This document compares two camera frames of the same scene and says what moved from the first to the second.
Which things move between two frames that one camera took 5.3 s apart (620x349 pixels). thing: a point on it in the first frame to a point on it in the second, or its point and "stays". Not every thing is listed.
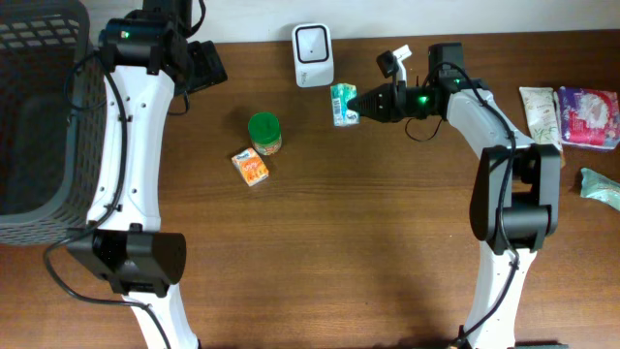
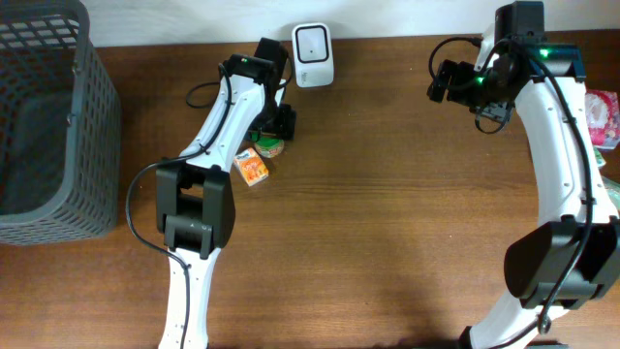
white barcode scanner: [313, 49] stays
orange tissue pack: [250, 167] stays
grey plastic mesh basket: [52, 122] stays
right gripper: [392, 104] to [457, 74]
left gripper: [208, 66] to [285, 124]
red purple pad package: [589, 117] stays
